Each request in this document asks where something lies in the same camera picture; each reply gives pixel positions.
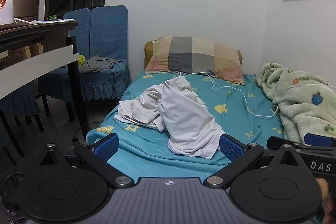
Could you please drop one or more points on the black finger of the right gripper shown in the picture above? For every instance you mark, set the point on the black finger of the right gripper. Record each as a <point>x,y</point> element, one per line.
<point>319,140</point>
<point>275,143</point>

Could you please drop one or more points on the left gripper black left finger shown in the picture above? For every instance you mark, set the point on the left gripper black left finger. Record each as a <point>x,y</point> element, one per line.
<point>96,157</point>

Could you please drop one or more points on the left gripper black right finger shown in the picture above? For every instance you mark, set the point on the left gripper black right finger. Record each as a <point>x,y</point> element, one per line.
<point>242,157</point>

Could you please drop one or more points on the white t-shirt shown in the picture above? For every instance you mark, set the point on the white t-shirt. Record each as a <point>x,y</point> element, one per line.
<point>173,106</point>

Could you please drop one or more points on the person's right hand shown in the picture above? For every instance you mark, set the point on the person's right hand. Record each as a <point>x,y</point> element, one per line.
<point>328,204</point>

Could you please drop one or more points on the green fleece blanket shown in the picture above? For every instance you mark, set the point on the green fleece blanket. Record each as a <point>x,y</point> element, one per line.
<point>306,103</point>

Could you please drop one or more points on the teal patterned bed sheet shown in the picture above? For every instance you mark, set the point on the teal patterned bed sheet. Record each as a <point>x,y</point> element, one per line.
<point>243,111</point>

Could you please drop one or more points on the grey cloth on chair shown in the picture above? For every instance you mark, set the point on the grey cloth on chair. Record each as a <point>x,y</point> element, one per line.
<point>98,63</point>

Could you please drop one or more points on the green apple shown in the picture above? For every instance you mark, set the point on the green apple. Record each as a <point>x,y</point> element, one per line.
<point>81,60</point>

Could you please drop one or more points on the brown pillow underneath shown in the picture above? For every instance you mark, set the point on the brown pillow underneath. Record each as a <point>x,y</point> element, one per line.
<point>148,50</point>

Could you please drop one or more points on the plaid pillow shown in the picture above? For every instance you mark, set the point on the plaid pillow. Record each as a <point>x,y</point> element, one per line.
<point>194,55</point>

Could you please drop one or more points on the blue covered chair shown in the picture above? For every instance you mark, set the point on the blue covered chair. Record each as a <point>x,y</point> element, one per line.
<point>103,32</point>

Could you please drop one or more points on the dark wooden table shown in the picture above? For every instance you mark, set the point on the dark wooden table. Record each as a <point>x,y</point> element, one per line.
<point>29,51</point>

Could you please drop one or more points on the white jar with label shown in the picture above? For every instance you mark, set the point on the white jar with label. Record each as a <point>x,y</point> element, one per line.
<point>6,12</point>

